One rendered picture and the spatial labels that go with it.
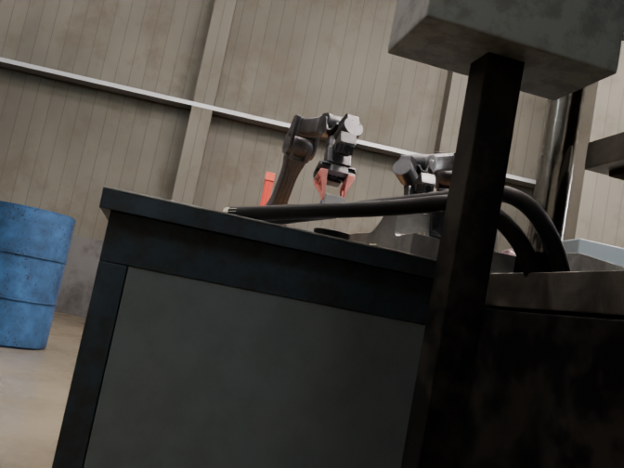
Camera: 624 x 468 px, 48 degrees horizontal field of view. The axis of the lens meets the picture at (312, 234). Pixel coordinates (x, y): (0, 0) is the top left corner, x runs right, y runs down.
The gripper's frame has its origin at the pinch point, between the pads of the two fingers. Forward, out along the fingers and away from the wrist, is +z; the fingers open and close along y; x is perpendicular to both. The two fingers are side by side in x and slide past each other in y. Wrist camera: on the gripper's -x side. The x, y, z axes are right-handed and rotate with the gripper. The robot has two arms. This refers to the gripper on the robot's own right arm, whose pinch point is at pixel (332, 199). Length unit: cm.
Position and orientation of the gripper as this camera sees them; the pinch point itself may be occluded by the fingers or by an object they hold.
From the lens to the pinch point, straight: 181.3
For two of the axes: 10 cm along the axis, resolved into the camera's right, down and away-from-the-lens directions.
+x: -3.0, 5.0, 8.1
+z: -0.7, 8.4, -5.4
